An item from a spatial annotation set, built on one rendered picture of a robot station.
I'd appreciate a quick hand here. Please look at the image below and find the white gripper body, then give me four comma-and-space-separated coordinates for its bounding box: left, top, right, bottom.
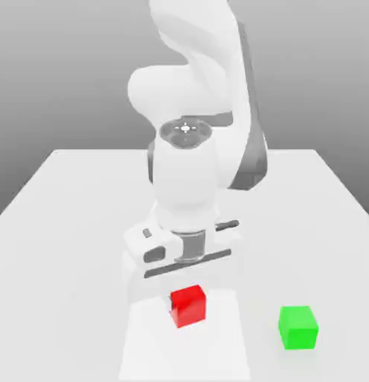
122, 246, 242, 303

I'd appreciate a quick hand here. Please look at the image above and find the small red cube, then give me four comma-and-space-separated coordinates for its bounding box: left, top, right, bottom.
169, 284, 207, 329

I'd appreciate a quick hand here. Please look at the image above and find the small green cube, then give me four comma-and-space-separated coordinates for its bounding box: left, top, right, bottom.
278, 305, 320, 351

